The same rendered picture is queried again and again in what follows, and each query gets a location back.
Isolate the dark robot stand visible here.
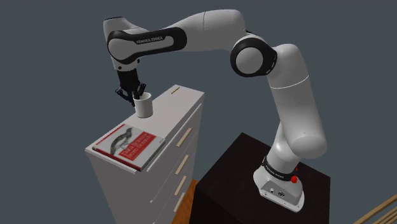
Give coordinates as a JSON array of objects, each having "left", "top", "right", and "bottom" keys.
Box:
[{"left": 189, "top": 132, "right": 331, "bottom": 224}]

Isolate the wooden slatted frame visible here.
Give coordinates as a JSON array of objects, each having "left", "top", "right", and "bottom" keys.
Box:
[{"left": 353, "top": 193, "right": 397, "bottom": 224}]

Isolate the white chest of drawers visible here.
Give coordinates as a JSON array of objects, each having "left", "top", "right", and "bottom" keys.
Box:
[{"left": 84, "top": 84, "right": 205, "bottom": 224}]

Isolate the white cup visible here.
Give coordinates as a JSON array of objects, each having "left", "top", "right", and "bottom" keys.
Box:
[{"left": 132, "top": 92, "right": 154, "bottom": 118}]

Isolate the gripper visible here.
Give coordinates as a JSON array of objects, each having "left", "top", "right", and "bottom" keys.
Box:
[{"left": 115, "top": 68, "right": 147, "bottom": 108}]

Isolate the red and white book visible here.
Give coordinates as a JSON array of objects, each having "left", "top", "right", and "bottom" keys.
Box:
[{"left": 92, "top": 123, "right": 166, "bottom": 172}]

